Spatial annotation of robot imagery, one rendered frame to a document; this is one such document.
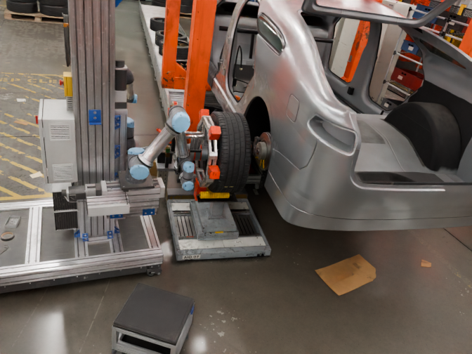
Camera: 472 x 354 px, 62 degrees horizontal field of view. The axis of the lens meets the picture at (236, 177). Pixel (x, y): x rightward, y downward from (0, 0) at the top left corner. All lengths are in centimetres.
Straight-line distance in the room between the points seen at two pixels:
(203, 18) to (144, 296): 212
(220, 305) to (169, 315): 64
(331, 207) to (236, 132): 93
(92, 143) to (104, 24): 78
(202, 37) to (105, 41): 103
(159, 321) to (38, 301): 99
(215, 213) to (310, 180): 127
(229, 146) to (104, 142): 88
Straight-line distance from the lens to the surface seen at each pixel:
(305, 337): 311
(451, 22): 659
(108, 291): 318
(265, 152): 335
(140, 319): 256
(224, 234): 350
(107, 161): 291
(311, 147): 244
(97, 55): 262
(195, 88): 351
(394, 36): 773
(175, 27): 533
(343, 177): 246
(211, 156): 294
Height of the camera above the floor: 233
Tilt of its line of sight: 30 degrees down
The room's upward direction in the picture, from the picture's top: 10 degrees clockwise
